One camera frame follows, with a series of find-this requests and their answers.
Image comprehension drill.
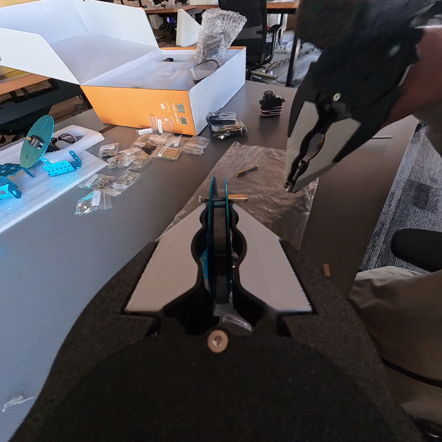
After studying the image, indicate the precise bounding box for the blue U bracket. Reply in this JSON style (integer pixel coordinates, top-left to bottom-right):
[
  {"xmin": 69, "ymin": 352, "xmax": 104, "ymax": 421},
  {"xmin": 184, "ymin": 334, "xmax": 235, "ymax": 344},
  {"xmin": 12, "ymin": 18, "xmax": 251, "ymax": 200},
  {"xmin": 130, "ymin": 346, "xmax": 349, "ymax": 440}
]
[{"xmin": 0, "ymin": 178, "xmax": 22, "ymax": 209}]

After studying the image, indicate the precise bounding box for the wooden table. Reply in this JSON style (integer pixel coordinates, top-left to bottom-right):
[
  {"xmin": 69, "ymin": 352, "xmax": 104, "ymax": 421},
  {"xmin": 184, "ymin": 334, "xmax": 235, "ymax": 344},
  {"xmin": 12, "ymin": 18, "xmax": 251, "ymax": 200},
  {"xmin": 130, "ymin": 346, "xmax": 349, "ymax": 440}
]
[{"xmin": 0, "ymin": 73, "xmax": 85, "ymax": 116}]

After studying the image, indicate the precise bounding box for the person's beige jacket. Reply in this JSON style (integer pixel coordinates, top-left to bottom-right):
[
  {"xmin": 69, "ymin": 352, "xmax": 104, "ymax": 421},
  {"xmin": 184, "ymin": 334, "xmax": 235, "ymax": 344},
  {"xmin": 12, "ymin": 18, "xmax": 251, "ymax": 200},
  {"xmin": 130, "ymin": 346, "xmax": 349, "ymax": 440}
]
[{"xmin": 347, "ymin": 266, "xmax": 442, "ymax": 442}]

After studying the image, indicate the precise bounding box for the black servo motor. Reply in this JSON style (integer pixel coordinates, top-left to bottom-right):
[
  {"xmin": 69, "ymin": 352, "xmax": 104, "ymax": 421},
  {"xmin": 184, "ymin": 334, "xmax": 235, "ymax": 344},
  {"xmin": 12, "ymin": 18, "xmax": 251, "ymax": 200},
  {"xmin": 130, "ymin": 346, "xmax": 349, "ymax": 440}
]
[{"xmin": 259, "ymin": 90, "xmax": 286, "ymax": 119}]

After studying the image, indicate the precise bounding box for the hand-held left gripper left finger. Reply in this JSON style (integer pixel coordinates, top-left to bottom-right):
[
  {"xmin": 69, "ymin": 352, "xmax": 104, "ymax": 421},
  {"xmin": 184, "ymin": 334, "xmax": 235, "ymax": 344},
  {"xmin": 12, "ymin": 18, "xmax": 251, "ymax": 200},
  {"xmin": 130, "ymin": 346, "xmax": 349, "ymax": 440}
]
[{"xmin": 124, "ymin": 206, "xmax": 215, "ymax": 335}]

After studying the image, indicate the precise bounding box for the blue perforated bracket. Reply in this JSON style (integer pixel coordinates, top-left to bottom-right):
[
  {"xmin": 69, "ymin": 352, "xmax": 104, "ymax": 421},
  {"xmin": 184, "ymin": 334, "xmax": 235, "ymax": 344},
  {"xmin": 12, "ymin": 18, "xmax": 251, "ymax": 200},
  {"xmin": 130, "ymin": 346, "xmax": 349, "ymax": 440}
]
[{"xmin": 42, "ymin": 150, "xmax": 84, "ymax": 177}]

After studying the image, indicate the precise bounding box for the bubble wrap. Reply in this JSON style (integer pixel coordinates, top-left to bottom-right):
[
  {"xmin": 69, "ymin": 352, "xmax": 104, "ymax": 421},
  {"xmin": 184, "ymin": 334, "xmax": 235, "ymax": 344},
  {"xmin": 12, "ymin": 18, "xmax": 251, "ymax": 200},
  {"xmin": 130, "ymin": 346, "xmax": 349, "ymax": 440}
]
[{"xmin": 195, "ymin": 8, "xmax": 248, "ymax": 65}]

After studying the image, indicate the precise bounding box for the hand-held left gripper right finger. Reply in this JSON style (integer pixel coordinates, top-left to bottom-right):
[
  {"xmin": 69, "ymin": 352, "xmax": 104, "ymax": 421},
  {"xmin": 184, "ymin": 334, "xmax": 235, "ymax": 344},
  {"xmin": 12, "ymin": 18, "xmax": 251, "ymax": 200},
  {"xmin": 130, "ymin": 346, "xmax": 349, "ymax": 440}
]
[{"xmin": 231, "ymin": 204, "xmax": 314, "ymax": 328}]

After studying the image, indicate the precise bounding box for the black chair armrest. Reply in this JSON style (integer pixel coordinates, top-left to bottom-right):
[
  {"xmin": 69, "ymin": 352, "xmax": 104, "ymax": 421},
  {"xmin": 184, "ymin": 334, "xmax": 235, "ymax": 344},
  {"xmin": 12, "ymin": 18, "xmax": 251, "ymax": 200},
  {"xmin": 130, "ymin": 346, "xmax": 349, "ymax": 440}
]
[{"xmin": 391, "ymin": 228, "xmax": 442, "ymax": 273}]

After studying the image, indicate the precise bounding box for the pile of small parts bags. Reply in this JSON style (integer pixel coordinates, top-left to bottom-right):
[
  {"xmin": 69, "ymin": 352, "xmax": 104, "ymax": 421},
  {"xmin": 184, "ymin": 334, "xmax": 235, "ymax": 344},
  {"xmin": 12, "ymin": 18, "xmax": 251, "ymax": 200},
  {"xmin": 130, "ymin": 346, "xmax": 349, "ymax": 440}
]
[{"xmin": 74, "ymin": 114, "xmax": 211, "ymax": 215}]

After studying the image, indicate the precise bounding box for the teal oval plate with servo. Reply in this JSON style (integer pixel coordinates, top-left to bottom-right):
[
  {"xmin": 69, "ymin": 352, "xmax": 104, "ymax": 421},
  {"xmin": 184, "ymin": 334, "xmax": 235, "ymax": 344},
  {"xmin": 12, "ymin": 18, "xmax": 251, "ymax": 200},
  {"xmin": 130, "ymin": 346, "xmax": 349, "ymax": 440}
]
[{"xmin": 20, "ymin": 115, "xmax": 55, "ymax": 169}]

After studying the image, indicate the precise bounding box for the large clear plastic bag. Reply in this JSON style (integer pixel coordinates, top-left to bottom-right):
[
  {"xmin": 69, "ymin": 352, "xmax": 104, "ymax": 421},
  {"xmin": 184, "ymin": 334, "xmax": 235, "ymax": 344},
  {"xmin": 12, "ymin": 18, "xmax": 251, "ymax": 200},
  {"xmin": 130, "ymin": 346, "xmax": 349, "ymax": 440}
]
[{"xmin": 166, "ymin": 141, "xmax": 319, "ymax": 257}]

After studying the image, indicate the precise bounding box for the orange cardboard box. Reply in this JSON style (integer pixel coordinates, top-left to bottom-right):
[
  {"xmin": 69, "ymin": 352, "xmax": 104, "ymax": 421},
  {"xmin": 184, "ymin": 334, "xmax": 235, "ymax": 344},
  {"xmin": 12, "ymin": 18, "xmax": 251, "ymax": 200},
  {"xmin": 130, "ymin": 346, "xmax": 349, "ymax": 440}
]
[{"xmin": 0, "ymin": 0, "xmax": 247, "ymax": 136}]

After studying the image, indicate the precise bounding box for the person's right hand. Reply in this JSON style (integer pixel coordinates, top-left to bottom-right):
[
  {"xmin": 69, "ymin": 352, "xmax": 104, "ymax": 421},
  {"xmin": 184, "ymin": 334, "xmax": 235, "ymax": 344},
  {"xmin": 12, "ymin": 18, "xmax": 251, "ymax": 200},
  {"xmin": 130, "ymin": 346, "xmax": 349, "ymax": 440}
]
[{"xmin": 390, "ymin": 27, "xmax": 442, "ymax": 122}]

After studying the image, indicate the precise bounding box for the small clear plastic bag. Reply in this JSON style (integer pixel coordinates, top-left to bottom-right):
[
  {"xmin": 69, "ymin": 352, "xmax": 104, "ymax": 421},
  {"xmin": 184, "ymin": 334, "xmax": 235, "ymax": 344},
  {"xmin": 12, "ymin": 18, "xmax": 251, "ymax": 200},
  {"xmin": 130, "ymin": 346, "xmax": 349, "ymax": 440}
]
[{"xmin": 2, "ymin": 394, "xmax": 35, "ymax": 413}]

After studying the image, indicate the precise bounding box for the teal round turntable base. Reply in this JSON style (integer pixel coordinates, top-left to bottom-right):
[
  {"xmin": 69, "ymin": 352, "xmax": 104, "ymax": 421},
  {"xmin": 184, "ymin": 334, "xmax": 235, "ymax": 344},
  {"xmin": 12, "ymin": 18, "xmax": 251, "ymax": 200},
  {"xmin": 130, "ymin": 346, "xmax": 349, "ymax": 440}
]
[{"xmin": 198, "ymin": 176, "xmax": 249, "ymax": 305}]

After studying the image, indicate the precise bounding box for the black office chair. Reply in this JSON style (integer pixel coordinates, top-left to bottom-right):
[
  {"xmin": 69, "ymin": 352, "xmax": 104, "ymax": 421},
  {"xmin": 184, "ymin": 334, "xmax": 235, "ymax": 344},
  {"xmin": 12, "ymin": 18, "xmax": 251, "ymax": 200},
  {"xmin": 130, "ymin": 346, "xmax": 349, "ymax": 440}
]
[{"xmin": 218, "ymin": 0, "xmax": 268, "ymax": 68}]

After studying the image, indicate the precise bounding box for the black curved cable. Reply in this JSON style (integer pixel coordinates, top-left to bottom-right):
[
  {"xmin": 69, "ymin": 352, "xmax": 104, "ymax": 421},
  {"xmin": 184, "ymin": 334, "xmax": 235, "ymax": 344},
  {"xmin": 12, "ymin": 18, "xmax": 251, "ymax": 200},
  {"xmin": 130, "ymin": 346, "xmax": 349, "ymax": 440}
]
[{"xmin": 191, "ymin": 58, "xmax": 222, "ymax": 85}]

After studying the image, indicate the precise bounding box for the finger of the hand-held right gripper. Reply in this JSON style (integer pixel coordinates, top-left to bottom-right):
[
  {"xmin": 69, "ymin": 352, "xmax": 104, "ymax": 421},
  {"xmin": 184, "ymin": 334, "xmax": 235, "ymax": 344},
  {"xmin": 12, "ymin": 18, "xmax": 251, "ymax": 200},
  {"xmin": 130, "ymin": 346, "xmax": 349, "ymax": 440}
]
[
  {"xmin": 285, "ymin": 101, "xmax": 320, "ymax": 189},
  {"xmin": 291, "ymin": 117, "xmax": 363, "ymax": 194}
]

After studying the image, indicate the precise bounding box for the blue angled bracket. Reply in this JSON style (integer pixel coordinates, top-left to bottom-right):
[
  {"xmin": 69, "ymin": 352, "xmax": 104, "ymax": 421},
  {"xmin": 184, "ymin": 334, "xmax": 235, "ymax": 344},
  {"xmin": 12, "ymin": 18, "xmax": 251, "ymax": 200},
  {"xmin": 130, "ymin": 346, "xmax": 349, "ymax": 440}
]
[{"xmin": 0, "ymin": 163, "xmax": 35, "ymax": 179}]

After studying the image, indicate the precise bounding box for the white computer case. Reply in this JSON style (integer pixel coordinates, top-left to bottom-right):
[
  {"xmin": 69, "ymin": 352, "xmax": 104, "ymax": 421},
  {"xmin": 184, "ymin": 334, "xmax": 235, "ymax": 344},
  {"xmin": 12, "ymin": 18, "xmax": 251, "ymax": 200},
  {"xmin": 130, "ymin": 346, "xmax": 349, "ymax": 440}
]
[{"xmin": 176, "ymin": 9, "xmax": 201, "ymax": 47}]

